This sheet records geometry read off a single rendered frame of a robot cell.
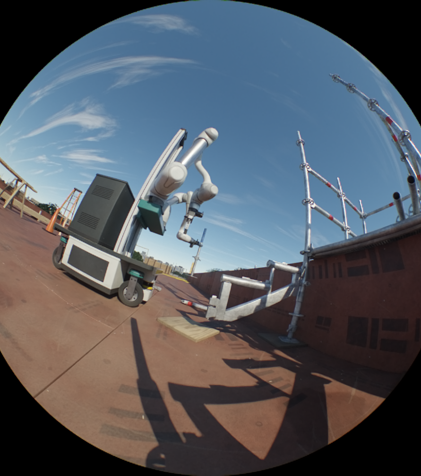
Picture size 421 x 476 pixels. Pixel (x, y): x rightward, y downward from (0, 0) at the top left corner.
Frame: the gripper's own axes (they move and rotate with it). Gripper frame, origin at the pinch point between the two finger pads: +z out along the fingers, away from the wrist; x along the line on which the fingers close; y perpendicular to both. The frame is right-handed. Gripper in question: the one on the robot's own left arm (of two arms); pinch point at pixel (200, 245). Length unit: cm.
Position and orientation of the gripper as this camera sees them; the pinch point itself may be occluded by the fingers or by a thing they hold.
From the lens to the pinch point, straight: 228.8
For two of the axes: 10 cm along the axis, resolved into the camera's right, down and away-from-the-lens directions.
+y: 2.7, -9.2, 2.8
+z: 6.9, 3.9, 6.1
